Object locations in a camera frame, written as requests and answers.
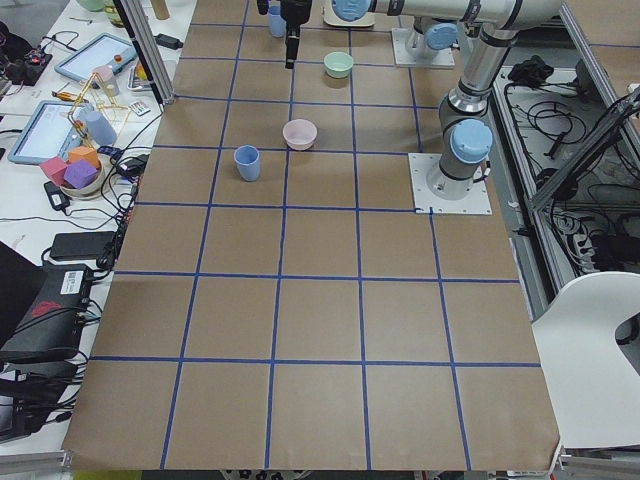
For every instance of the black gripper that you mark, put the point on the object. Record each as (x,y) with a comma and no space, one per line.
(295,11)

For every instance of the blue cup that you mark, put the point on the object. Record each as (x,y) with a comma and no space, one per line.
(277,25)
(247,161)

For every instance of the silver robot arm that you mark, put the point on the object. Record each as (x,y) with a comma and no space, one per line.
(430,39)
(467,140)

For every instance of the green bowl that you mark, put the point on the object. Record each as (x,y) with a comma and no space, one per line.
(338,64)

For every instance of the pink bowl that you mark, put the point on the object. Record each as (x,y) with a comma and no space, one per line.
(299,134)

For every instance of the black power adapter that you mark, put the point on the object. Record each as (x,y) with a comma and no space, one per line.
(168,41)

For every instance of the cardboard tube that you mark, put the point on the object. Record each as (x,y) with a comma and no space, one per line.
(160,9)

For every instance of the teach pendant tablet far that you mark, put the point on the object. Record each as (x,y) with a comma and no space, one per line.
(104,50)

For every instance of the teach pendant tablet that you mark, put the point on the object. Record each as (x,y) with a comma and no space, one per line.
(48,134)
(104,50)

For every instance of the pink cup on table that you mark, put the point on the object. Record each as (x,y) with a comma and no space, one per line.
(104,77)

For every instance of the bowl of foam blocks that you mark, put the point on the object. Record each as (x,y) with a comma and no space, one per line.
(80,176)

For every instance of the teach pendant tablet near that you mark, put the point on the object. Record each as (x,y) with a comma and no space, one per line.
(48,134)

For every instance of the white chair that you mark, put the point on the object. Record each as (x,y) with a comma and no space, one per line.
(594,389)

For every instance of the aluminium frame post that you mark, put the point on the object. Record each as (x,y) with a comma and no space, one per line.
(135,23)

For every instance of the gold wire rack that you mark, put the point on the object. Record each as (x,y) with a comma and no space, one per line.
(91,97)

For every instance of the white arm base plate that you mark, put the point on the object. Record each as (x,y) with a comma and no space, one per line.
(435,193)

